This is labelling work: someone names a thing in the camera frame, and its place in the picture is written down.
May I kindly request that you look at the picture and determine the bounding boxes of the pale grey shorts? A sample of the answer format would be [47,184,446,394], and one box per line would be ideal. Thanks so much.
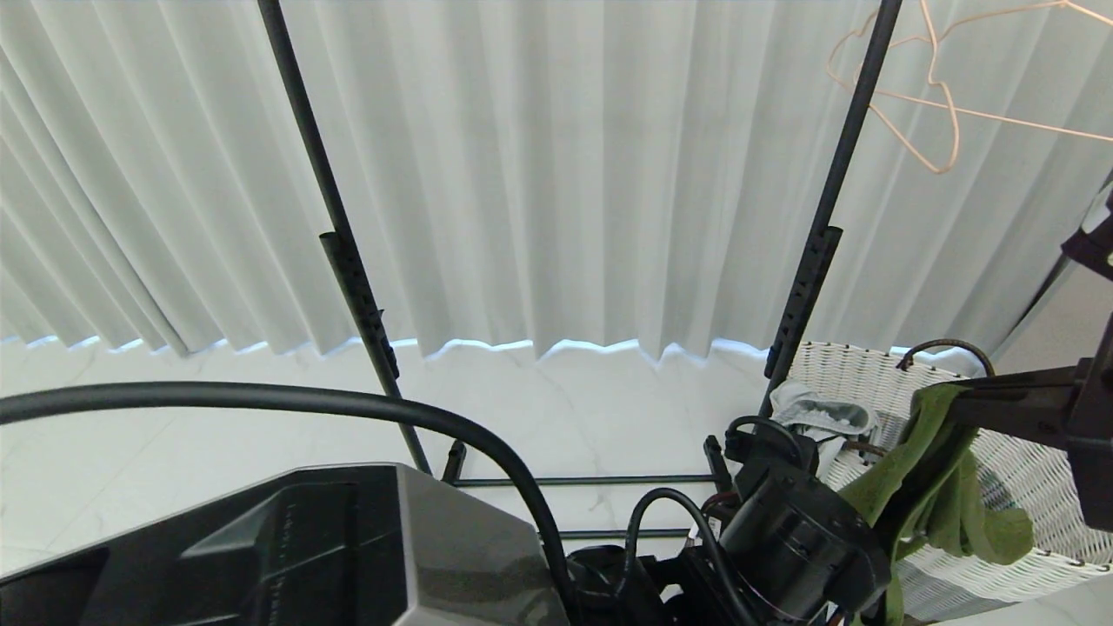
[770,378,879,475]

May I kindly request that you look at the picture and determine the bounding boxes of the white curtain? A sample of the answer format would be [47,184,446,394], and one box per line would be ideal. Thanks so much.
[0,0,1113,364]

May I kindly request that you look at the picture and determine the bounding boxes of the black cable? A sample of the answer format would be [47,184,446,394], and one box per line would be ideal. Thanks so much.
[624,487,757,626]
[0,381,576,609]

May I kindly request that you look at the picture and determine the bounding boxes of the black clothes rack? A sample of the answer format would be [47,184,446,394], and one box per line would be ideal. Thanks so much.
[257,0,905,540]

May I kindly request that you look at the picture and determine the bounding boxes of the white laundry basket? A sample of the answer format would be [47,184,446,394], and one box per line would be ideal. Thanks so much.
[787,339,1113,623]

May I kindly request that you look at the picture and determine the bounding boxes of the green long-sleeved shirt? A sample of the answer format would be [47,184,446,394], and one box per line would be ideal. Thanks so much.
[835,383,1036,626]

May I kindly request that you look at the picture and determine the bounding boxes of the pink clothes hanger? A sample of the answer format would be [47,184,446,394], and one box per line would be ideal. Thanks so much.
[826,0,962,175]
[870,0,1113,143]

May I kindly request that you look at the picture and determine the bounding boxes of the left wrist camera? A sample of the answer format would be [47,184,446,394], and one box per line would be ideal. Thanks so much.
[723,416,820,488]

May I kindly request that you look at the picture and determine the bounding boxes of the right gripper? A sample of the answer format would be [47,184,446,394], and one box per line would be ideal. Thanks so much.
[1066,317,1113,531]

